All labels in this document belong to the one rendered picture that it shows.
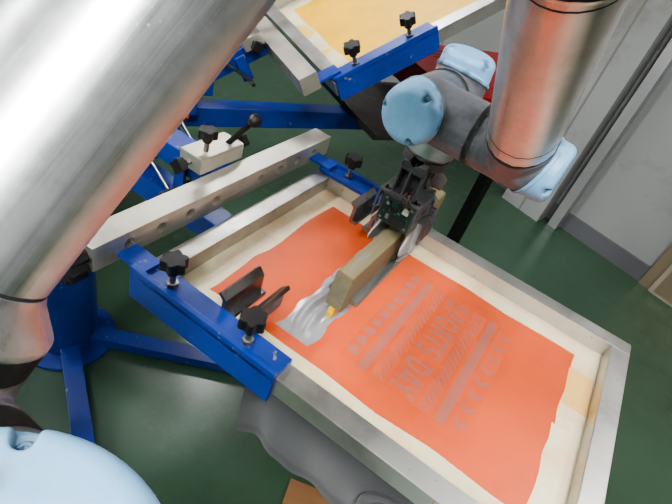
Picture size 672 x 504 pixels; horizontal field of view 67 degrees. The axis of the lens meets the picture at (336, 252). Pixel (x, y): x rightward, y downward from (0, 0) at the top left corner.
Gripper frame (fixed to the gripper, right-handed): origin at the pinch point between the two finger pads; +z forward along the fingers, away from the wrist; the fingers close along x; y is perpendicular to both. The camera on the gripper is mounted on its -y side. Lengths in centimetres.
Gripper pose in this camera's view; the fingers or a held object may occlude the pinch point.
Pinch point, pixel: (390, 247)
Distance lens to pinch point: 90.2
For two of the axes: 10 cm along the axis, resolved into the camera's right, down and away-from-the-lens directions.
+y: -5.3, 4.2, -7.4
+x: 8.1, 5.2, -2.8
